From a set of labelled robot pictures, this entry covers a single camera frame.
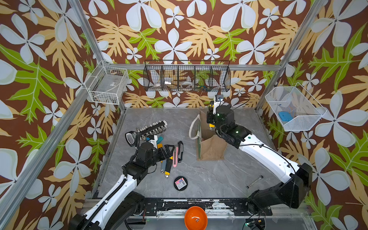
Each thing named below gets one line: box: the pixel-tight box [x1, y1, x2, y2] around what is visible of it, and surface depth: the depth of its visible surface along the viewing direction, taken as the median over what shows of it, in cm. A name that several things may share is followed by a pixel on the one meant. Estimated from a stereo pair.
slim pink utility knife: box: [172, 145, 179, 168], surface depth 95 cm
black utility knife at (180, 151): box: [177, 140, 184, 163], surface depth 96 cm
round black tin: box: [173, 175, 189, 191], surface depth 82 cm
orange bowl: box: [184, 206, 208, 230], surface depth 71 cm
